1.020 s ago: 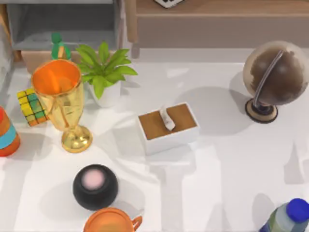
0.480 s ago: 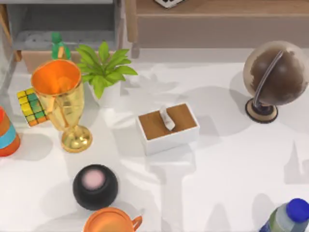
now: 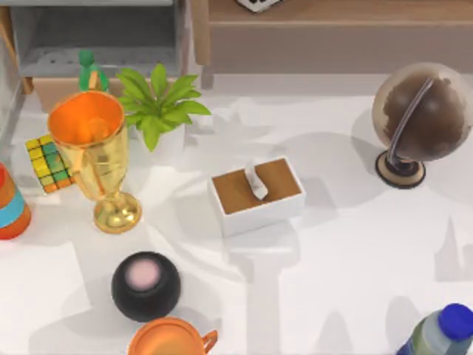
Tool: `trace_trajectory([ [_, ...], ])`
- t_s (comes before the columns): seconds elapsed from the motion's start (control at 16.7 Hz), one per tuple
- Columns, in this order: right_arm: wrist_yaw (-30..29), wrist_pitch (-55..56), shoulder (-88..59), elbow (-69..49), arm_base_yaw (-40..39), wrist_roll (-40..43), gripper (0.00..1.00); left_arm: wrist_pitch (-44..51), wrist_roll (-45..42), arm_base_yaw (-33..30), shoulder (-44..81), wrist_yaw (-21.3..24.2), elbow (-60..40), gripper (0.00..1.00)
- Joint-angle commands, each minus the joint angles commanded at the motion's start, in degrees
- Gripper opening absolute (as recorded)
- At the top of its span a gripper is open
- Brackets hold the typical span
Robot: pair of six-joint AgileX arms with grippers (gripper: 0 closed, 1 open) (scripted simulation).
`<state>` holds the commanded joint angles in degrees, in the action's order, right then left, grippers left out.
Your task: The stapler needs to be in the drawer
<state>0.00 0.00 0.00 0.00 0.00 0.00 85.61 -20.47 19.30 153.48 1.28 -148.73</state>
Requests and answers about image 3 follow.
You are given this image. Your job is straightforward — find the white tissue box brown top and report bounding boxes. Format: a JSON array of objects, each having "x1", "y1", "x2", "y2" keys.
[{"x1": 211, "y1": 155, "x2": 307, "y2": 238}]

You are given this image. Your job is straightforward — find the green potted plant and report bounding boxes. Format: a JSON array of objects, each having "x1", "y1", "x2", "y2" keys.
[{"x1": 115, "y1": 62, "x2": 214, "y2": 153}]

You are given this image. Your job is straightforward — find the gold trophy cup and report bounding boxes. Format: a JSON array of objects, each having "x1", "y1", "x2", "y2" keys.
[{"x1": 47, "y1": 91, "x2": 143, "y2": 234}]

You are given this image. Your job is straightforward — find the wooden shelf unit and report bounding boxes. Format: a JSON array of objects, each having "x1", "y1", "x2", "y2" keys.
[{"x1": 190, "y1": 0, "x2": 473, "y2": 89}]

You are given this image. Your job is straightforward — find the black and white object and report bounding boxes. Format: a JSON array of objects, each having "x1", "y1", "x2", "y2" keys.
[{"x1": 234, "y1": 0, "x2": 285, "y2": 13}]

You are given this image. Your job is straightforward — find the colourful puzzle cube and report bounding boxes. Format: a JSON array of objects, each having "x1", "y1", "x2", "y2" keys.
[{"x1": 24, "y1": 135, "x2": 77, "y2": 195}]

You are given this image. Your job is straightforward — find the grey cabinet dark inside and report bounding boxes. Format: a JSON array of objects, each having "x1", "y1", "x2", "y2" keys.
[{"x1": 7, "y1": 0, "x2": 191, "y2": 114}]

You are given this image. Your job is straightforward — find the brown globe on stand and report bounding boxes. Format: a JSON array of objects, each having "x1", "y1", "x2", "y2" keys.
[{"x1": 371, "y1": 61, "x2": 473, "y2": 189}]

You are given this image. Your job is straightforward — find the orange and blue can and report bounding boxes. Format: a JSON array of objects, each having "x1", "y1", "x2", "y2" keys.
[{"x1": 0, "y1": 161, "x2": 33, "y2": 240}]

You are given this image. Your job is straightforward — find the clear bottle blue cap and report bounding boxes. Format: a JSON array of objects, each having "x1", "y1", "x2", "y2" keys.
[{"x1": 395, "y1": 302, "x2": 473, "y2": 355}]

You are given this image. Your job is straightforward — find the orange cup with handle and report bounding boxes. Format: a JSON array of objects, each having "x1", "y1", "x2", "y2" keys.
[{"x1": 127, "y1": 317, "x2": 219, "y2": 355}]

